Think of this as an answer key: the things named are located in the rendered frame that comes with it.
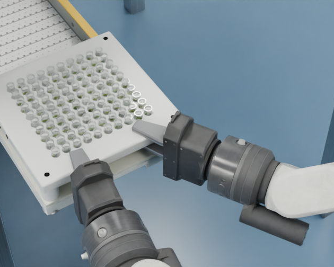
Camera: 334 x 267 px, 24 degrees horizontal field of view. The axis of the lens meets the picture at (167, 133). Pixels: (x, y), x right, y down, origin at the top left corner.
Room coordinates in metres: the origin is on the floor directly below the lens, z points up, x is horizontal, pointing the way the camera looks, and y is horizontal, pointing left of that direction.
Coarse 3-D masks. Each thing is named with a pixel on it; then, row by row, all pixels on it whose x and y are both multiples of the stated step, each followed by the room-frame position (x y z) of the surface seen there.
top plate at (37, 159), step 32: (32, 64) 0.92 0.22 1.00; (64, 64) 0.92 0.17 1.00; (128, 64) 0.92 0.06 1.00; (0, 96) 0.84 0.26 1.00; (64, 96) 0.84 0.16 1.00; (160, 96) 0.84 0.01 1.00; (32, 128) 0.77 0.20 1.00; (128, 128) 0.77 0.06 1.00; (32, 160) 0.71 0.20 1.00; (64, 160) 0.71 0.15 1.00
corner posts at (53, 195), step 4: (56, 188) 0.68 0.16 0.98; (48, 192) 0.67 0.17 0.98; (52, 192) 0.67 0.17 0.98; (56, 192) 0.68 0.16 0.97; (44, 196) 0.67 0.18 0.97; (48, 196) 0.67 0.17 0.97; (52, 196) 0.67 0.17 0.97; (56, 196) 0.68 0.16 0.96; (48, 200) 0.67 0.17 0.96; (52, 200) 0.67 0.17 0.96
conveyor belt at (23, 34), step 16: (0, 0) 1.23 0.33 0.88; (16, 0) 1.23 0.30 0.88; (32, 0) 1.23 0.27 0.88; (0, 16) 1.18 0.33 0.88; (16, 16) 1.18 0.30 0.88; (32, 16) 1.18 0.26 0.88; (48, 16) 1.18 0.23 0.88; (0, 32) 1.13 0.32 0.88; (16, 32) 1.13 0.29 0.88; (32, 32) 1.13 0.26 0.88; (48, 32) 1.13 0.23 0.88; (64, 32) 1.13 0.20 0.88; (0, 48) 1.08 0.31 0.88; (16, 48) 1.08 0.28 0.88; (32, 48) 1.08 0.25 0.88; (48, 48) 1.08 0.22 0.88; (64, 48) 1.08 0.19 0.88; (0, 64) 1.04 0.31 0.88; (16, 64) 1.04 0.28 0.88
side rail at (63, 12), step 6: (48, 0) 1.22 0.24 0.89; (54, 0) 1.19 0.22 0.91; (54, 6) 1.20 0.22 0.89; (60, 6) 1.17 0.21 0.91; (60, 12) 1.17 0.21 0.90; (66, 12) 1.15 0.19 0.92; (66, 18) 1.15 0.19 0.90; (72, 18) 1.13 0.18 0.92; (72, 24) 1.13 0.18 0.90; (78, 30) 1.11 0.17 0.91; (84, 36) 1.09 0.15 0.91
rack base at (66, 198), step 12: (0, 132) 0.81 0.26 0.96; (12, 156) 0.76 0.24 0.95; (132, 156) 0.76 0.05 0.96; (144, 156) 0.76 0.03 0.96; (156, 156) 0.76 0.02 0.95; (24, 168) 0.73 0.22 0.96; (120, 168) 0.73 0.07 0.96; (132, 168) 0.74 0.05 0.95; (36, 192) 0.69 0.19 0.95; (60, 192) 0.69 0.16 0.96; (72, 192) 0.69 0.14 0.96; (48, 204) 0.67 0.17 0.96; (60, 204) 0.68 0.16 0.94
